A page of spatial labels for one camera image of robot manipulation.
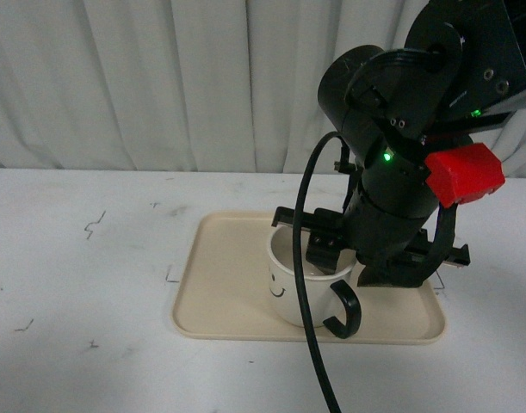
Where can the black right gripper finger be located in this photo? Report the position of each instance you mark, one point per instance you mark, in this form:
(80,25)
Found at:
(387,273)

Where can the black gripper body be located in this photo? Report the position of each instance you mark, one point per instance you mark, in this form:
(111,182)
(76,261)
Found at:
(377,235)

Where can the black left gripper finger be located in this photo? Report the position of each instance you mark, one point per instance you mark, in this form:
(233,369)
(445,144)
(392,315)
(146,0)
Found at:
(324,251)

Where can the cream mug with black handle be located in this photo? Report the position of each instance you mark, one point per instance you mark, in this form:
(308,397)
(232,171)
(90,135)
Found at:
(332,301)

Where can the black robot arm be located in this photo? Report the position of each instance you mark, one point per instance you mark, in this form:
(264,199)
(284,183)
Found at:
(405,118)

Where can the beige rectangular tray plate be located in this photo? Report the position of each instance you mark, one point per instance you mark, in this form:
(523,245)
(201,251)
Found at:
(224,292)

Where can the white pleated curtain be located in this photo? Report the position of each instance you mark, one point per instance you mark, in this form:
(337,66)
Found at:
(213,86)

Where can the red camera mount block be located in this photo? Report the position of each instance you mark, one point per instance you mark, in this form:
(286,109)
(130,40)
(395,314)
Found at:
(464,174)

